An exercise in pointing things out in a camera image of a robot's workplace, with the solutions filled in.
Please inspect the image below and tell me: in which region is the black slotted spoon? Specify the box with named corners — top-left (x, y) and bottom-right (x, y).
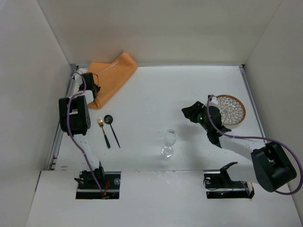
top-left (104, 114), bottom-right (121, 148)

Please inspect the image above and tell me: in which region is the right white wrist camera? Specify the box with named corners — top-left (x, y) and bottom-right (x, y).
top-left (208, 95), bottom-right (218, 107)

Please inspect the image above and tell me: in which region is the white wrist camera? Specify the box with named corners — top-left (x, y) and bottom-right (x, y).
top-left (208, 95), bottom-right (218, 107)
top-left (72, 72), bottom-right (83, 85)

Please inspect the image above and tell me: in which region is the clear wine glass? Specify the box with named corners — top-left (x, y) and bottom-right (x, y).
top-left (161, 129), bottom-right (177, 158)

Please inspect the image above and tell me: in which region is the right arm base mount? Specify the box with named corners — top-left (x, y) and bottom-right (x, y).
top-left (203, 162), bottom-right (255, 199)

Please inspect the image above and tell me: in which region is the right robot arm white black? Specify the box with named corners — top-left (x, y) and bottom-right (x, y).
top-left (181, 101), bottom-right (297, 192)

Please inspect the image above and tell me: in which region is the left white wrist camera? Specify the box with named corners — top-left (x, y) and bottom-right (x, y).
top-left (72, 72), bottom-right (83, 85)

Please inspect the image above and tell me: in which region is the orange cloth placemat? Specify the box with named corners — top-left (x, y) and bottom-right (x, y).
top-left (88, 52), bottom-right (138, 109)

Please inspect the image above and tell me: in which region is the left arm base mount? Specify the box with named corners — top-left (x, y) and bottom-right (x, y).
top-left (74, 172), bottom-right (121, 200)

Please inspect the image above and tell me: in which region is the patterned ceramic plate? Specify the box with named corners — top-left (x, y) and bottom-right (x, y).
top-left (216, 95), bottom-right (246, 125)

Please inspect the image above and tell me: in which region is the gold fork black handle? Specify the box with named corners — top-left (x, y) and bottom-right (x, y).
top-left (97, 118), bottom-right (111, 148)

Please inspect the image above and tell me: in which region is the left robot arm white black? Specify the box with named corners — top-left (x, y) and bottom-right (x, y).
top-left (59, 72), bottom-right (105, 187)

